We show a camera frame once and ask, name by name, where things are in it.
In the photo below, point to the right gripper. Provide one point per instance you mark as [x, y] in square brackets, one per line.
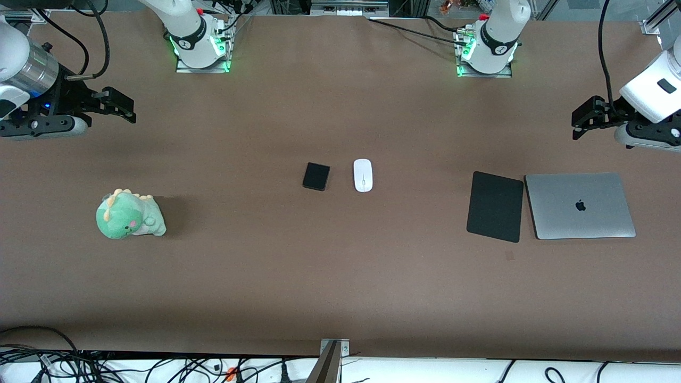
[68, 97]

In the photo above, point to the metal table edge bracket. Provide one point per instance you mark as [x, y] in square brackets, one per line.
[343, 346]

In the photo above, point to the aluminium frame profile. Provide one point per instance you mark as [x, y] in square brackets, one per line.
[21, 17]
[659, 18]

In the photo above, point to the green dinosaur plush toy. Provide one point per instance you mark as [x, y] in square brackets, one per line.
[127, 215]

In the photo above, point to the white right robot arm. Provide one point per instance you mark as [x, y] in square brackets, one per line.
[186, 32]

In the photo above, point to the small black square box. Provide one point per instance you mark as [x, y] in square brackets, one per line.
[316, 176]

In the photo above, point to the silver equipment box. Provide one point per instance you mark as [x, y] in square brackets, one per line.
[348, 6]

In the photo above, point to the silver closed laptop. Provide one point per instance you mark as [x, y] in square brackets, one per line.
[564, 213]

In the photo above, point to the white computer mouse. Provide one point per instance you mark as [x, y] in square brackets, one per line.
[363, 175]

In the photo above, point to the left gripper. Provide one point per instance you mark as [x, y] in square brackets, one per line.
[600, 110]

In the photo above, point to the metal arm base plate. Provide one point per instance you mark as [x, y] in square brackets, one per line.
[223, 66]
[463, 72]

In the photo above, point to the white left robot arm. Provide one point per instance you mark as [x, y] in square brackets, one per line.
[497, 37]

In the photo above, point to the black mouse pad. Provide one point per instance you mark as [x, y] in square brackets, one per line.
[495, 207]

